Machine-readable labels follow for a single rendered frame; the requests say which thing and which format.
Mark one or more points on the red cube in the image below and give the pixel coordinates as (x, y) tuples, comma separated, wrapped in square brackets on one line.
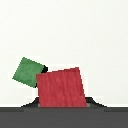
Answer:
[(61, 88)]

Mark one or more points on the green cube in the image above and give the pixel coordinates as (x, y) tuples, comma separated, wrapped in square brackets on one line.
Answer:
[(27, 70)]

